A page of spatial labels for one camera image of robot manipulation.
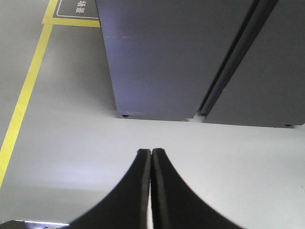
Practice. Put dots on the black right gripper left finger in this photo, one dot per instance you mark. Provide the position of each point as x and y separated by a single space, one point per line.
125 207

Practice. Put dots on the dark floor sign white text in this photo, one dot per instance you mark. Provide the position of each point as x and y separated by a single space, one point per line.
76 9

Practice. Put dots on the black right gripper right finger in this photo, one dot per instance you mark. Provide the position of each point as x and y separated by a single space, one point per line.
175 205

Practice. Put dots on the dark grey fridge body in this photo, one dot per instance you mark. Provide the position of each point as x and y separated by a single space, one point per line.
261 81

